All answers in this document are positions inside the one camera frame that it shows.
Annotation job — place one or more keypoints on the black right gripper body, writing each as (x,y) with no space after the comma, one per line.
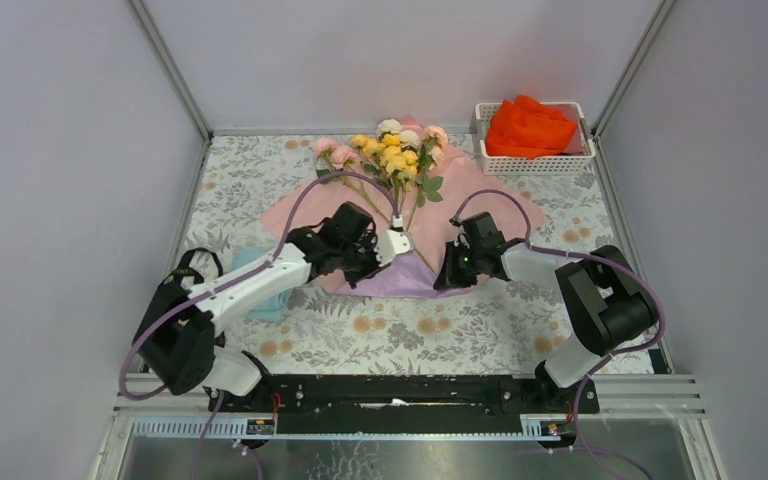
(469,266)

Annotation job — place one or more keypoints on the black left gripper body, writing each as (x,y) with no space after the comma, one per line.
(358,259)

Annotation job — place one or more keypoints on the pink purple wrapping paper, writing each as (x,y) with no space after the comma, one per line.
(466,191)

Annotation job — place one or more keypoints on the yellow fake flower stem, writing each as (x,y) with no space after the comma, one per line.
(364,147)

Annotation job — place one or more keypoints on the white fake flower stem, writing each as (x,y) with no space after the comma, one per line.
(394,132)

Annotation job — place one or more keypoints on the black printed ribbon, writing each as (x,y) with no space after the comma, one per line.
(173,281)

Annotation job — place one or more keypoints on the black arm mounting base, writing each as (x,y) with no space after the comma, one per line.
(417,404)

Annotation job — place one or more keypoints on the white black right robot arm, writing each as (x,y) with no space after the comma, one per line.
(606,302)

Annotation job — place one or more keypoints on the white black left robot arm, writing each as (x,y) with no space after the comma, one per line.
(178,335)

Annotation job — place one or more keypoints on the floral patterned table mat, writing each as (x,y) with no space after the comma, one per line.
(498,328)

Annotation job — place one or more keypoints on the light blue towel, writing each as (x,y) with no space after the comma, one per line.
(271,310)

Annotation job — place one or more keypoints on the white perforated plastic basket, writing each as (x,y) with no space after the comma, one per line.
(577,155)

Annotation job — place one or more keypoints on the orange cloth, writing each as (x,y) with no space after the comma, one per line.
(529,129)

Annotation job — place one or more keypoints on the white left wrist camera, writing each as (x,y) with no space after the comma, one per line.
(391,244)

